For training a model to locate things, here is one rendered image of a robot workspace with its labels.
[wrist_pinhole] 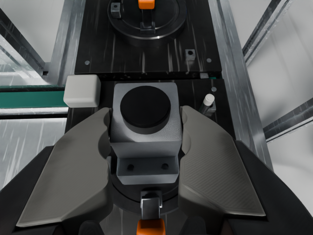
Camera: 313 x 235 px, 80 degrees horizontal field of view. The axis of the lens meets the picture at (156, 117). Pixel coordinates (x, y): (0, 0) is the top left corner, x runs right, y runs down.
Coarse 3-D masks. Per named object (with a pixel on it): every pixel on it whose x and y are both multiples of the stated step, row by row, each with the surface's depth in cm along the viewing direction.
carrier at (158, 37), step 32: (96, 0) 36; (128, 0) 34; (160, 0) 34; (192, 0) 37; (96, 32) 33; (128, 32) 31; (160, 32) 31; (192, 32) 34; (96, 64) 31; (128, 64) 31; (160, 64) 31; (192, 64) 31
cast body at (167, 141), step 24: (120, 96) 12; (144, 96) 11; (168, 96) 12; (120, 120) 12; (144, 120) 10; (168, 120) 12; (120, 144) 11; (144, 144) 11; (168, 144) 11; (120, 168) 13; (144, 168) 13; (168, 168) 13
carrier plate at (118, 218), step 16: (160, 80) 30; (176, 80) 30; (192, 80) 30; (208, 80) 30; (224, 80) 30; (112, 96) 28; (192, 96) 29; (224, 96) 29; (80, 112) 27; (224, 112) 28; (224, 128) 27; (112, 224) 22; (128, 224) 22; (176, 224) 22
